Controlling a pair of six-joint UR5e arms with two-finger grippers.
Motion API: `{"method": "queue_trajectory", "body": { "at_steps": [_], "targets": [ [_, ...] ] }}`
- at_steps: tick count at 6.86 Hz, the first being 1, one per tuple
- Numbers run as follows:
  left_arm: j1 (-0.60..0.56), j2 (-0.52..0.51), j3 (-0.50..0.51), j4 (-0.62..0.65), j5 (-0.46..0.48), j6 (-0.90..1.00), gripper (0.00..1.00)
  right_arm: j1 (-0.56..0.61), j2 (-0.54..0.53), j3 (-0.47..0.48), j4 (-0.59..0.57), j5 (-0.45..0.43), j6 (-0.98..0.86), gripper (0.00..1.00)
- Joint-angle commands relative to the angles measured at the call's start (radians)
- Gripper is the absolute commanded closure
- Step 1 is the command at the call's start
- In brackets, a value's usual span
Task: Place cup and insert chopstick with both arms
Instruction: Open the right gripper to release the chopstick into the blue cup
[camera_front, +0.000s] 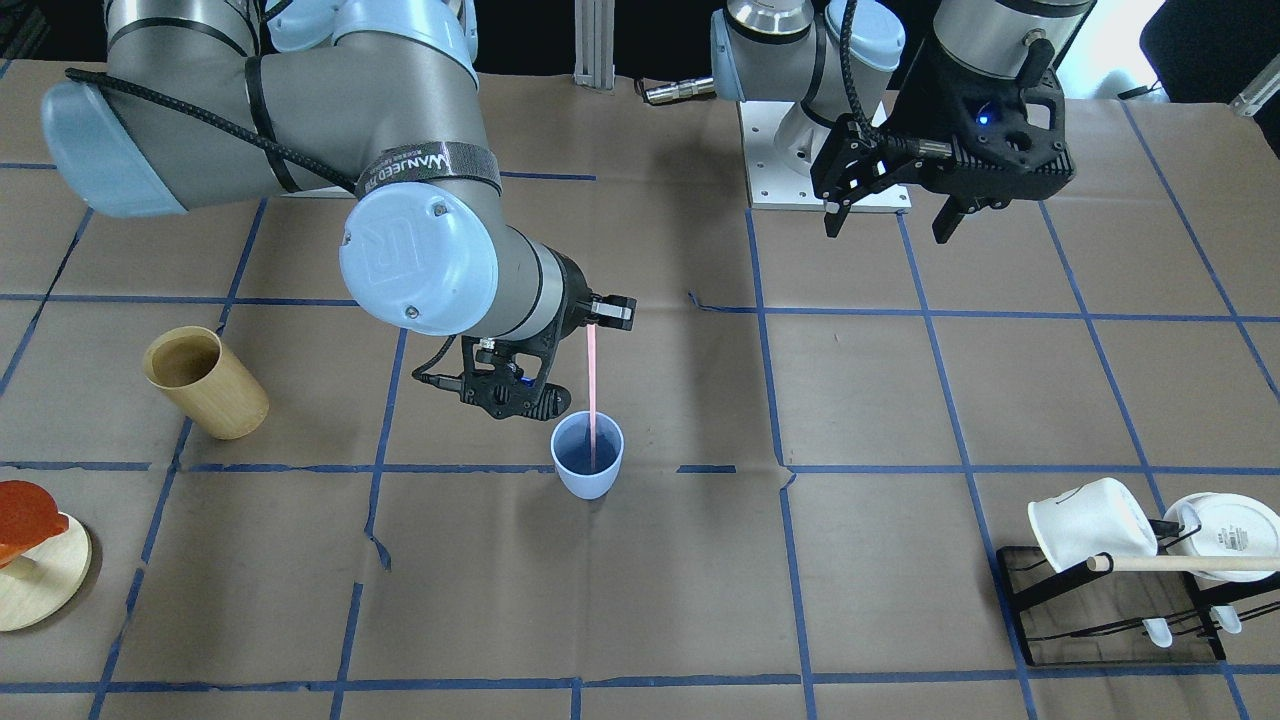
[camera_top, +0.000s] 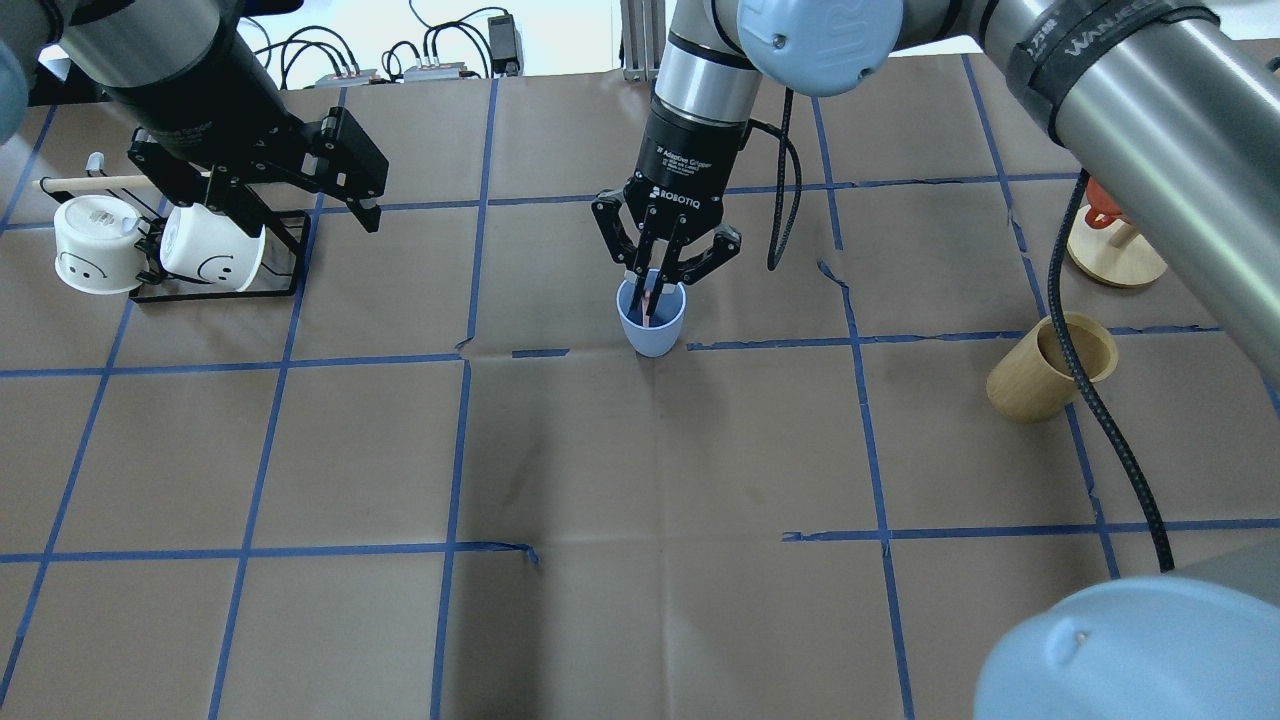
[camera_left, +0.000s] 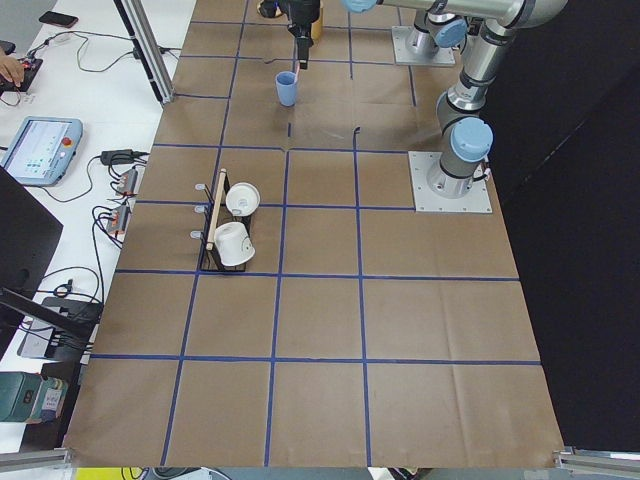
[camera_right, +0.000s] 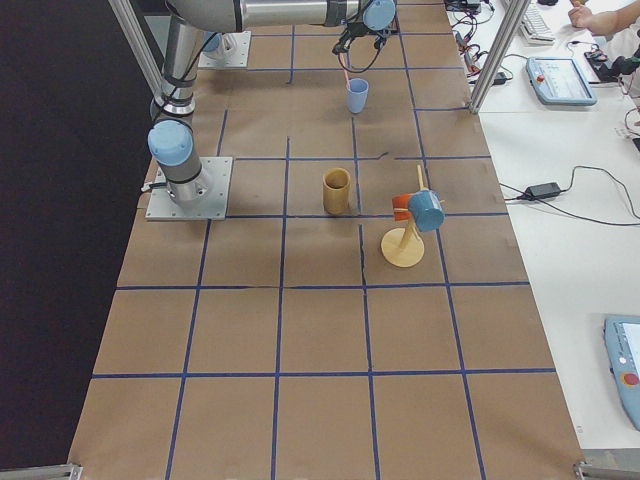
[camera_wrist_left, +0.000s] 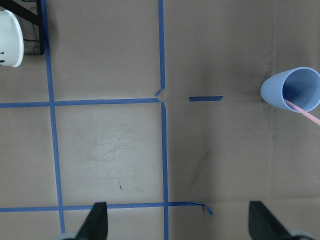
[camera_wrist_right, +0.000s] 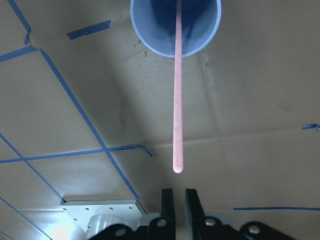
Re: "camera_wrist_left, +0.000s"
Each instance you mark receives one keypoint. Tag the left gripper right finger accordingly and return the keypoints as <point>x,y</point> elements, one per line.
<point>263,225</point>

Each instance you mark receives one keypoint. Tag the white smiley mug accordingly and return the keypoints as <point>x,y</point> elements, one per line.
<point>11,40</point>

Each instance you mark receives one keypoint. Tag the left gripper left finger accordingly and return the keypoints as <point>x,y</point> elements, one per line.
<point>95,226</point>

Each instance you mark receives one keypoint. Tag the light blue plastic cup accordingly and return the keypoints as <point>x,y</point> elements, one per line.
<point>300,86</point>

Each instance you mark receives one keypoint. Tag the black wire mug rack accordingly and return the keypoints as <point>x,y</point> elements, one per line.
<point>30,14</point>

